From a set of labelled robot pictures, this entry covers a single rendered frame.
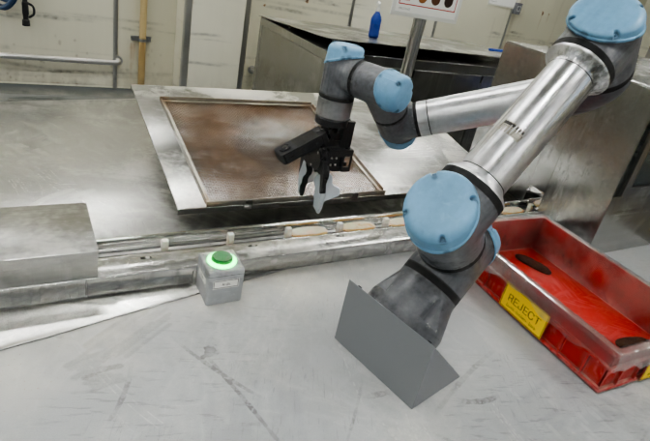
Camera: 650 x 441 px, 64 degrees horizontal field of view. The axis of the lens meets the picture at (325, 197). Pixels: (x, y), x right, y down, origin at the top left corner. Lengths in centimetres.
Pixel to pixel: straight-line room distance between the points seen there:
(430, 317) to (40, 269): 66
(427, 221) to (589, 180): 88
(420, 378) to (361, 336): 13
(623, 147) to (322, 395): 104
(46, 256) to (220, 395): 37
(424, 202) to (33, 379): 63
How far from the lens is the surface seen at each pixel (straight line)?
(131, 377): 88
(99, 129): 178
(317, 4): 526
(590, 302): 141
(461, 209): 78
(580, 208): 163
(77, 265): 99
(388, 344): 89
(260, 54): 386
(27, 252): 98
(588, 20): 97
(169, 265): 104
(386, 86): 99
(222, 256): 99
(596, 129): 160
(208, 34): 459
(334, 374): 92
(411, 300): 89
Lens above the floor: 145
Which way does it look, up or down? 25 degrees down
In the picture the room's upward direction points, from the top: 12 degrees clockwise
